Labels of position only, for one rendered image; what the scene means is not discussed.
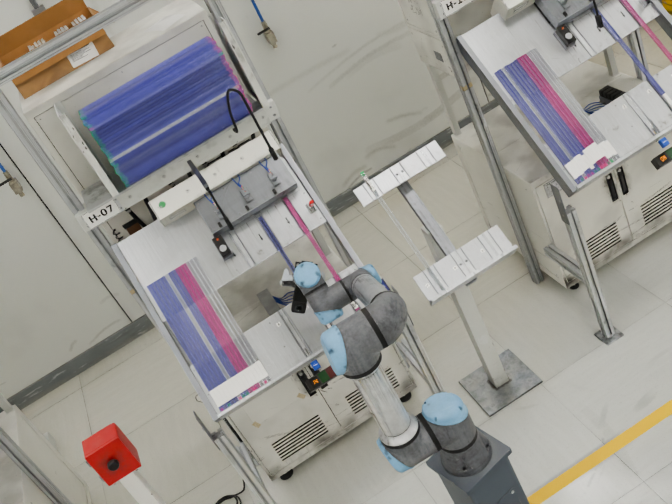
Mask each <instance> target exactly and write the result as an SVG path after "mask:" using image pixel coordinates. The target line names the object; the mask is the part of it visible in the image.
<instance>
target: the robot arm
mask: <svg viewBox="0 0 672 504"><path fill-rule="evenodd" d="M297 264H298V266H297ZM317 266H318V264H314V263H313V262H310V261H301V262H295V271H294V274H292V275H290V273H289V269H288V268H286V269H285V270H284V274H283V277H282V280H281V281H280V284H281V286H290V287H293V288H294V294H293V300H292V306H291V311H292V312H294V313H301V314H304V313H305V311H306V306H307V301H308V303H309V304H310V306H311V308H312V309H313V311H314V314H315V315H316V316H317V318H318V319H319V321H320V322H321V324H323V325H327V324H329V323H331V322H332V321H334V320H336V319H337V318H339V317H341V316H342V315H343V314H344V312H343V309H342V308H343V307H345V306H347V305H348V304H350V303H352V302H353V301H355V300H356V299H359V300H360V301H361V302H362V303H363V304H364V305H365V307H364V308H362V309H361V310H359V311H357V312H356V313H354V314H352V315H351V316H349V317H347V318H346V319H344V320H342V321H341V322H339V323H337V324H336V325H332V326H331V327H330V328H329V329H328V330H326V331H325V332H323V333H322V335H321V337H320V340H321V344H322V347H323V350H324V352H325V354H326V357H327V358H328V361H329V363H330V365H331V367H332V369H333V371H334V372H335V374H336V375H338V376H340V375H343V376H344V377H345V378H347V379H350V380H352V381H353V382H354V384H355V386H356V388H357V389H358V391H359V393H360V394H361V396H362V398H363V400H364V401H365V403H366V405H367V407H368V408H369V410H370V412H371V413H372V415H373V417H374V419H375V420H376V422H377V424H378V426H379V427H380V428H379V432H378V433H379V438H378V439H377V441H376V443H377V445H378V447H379V448H380V450H381V452H382V453H383V455H384V456H385V457H386V458H387V460H388V461H389V463H390V464H391V465H392V466H393V468H394V469H395V470H396V471H398V472H400V473H403V472H405V471H407V470H409V469H412V468H414V466H416V465H417V464H419V463H420V462H422V461H424V460H425V459H427V458H428V457H430V456H432V455H433V454H435V453H437V452H438V451H440V453H441V454H440V456H441V461H442V464H443V466H444V468H445V469H446V471H447V472H449V473H450V474H452V475H454V476H457V477H468V476H472V475H475V474H477V473H479V472H480V471H482V470H483V469H484V468H485V467H486V466H487V465H488V464H489V462H490V460H491V458H492V452H493V451H492V446H491V444H490V442H489V440H488V438H487V437H486V436H485V435H484V434H483V433H482V432H480V431H479V430H478V429H477V428H476V427H475V425H474V422H473V420H472V418H471V416H470V414H469V412H468V408H467V407H466V405H465V404H464V403H463V401H462V399H461V398H460V397H459V396H457V395H456V394H453V393H447V392H441V393H437V394H434V395H432V396H430V397H429V398H427V399H426V400H425V402H424V404H423V405H422V412H421V413H419V414H418V415H416V416H414V415H413V414H411V413H409V412H406V410H405V408H404V406H403V404H402V402H401V400H400V399H399V397H398V395H397V393H396V391H395V389H394V388H393V386H392V384H391V382H390V380H389V378H388V376H387V375H386V373H385V371H384V369H383V367H382V365H381V361H382V353H381V351H382V350H383V349H385V348H387V347H388V346H390V345H391V344H393V343H394V342H395V341H396V340H397V339H398V338H399V337H400V335H401V334H402V332H403V330H404V328H405V325H406V323H407V317H408V310H407V305H406V303H405V301H404V300H403V298H402V297H401V296H400V295H399V294H397V293H395V292H393V291H388V290H387V289H386V288H385V287H384V286H383V285H382V284H381V283H382V280H381V278H380V276H379V274H378V272H377V271H376V269H375V268H374V267H373V265H371V264H367V265H365V266H363V267H360V268H359V269H358V270H356V271H354V272H353V273H351V274H349V275H348V276H346V277H344V278H343V279H341V280H339V281H338V282H336V283H334V284H333V285H331V286H329V287H328V285H327V284H326V282H325V273H324V272H322V273H320V270H319V268H318V267H317ZM289 280H291V281H289Z"/></svg>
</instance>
